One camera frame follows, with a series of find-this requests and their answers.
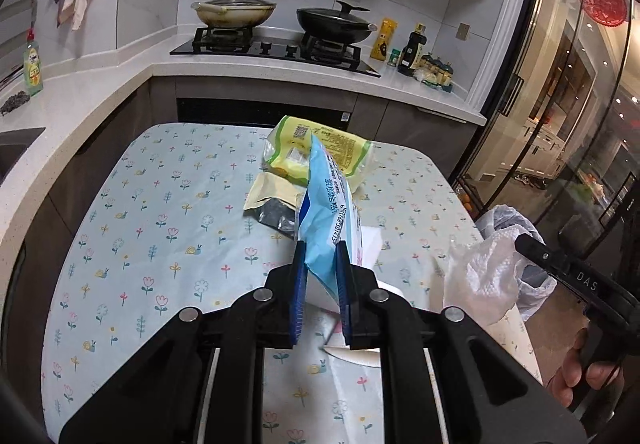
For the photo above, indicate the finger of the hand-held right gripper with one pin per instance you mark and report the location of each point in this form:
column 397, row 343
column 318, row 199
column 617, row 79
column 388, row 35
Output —
column 537, row 251

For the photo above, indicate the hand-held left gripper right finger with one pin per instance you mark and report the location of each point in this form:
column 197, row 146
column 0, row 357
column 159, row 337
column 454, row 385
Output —
column 346, row 301

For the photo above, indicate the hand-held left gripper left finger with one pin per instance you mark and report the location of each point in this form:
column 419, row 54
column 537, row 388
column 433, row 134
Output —
column 299, row 296

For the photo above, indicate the translucent bin liner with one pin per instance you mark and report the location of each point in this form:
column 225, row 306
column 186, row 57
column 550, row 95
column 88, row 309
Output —
column 500, row 219

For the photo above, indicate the white plastic bag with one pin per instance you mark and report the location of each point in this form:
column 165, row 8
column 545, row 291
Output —
column 480, row 279

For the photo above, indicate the blue white packet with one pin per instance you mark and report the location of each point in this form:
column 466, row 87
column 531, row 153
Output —
column 322, row 224

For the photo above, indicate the person's right hand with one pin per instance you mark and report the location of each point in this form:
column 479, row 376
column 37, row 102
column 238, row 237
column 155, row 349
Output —
column 565, row 381

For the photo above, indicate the white paper sheet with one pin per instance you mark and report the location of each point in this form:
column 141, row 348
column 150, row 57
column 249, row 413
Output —
column 372, row 244

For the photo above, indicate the white sideboard cabinet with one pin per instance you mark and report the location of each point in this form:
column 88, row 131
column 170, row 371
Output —
column 537, row 151

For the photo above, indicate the cream foil pouch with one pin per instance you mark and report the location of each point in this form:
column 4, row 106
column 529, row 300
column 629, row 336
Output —
column 272, row 191

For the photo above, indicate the green yellow plastic packet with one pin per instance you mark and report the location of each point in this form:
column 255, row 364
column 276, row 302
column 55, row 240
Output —
column 330, row 151

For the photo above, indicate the glass sliding door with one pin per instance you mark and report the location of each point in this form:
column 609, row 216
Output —
column 575, row 98

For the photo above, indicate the floral tablecloth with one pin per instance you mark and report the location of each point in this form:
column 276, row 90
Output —
column 150, row 224

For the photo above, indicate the built-in black appliance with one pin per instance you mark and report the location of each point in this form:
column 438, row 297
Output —
column 250, row 111

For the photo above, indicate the spice jar rack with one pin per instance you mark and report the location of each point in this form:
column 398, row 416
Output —
column 437, row 73

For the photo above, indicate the dark sauce bottle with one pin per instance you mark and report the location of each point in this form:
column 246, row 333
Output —
column 412, row 51

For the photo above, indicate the small seasoning jar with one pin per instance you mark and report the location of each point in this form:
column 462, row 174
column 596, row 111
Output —
column 396, row 57

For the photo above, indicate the black gas stove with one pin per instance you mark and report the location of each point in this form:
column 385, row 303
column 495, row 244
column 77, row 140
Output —
column 275, row 51

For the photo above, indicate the yellow seasoning packet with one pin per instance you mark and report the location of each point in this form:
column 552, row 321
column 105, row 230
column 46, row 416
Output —
column 384, row 38

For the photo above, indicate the black wok with lid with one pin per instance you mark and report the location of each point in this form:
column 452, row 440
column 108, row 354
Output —
column 335, row 23

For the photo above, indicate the white kitchen counter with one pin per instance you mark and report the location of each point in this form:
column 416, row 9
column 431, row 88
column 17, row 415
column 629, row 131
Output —
column 100, row 88

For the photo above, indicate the beige wok with lid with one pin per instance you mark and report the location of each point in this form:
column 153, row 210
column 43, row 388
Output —
column 232, row 11

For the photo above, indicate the kitchen sink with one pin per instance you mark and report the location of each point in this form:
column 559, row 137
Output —
column 15, row 148

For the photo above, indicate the dark scouring pad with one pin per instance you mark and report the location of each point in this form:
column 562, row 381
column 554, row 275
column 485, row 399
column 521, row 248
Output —
column 15, row 102

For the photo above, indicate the green dish soap bottle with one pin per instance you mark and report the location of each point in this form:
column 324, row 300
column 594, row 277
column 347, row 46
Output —
column 33, row 68

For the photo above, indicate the wall outlet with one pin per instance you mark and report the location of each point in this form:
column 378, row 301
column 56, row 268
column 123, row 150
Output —
column 464, row 31

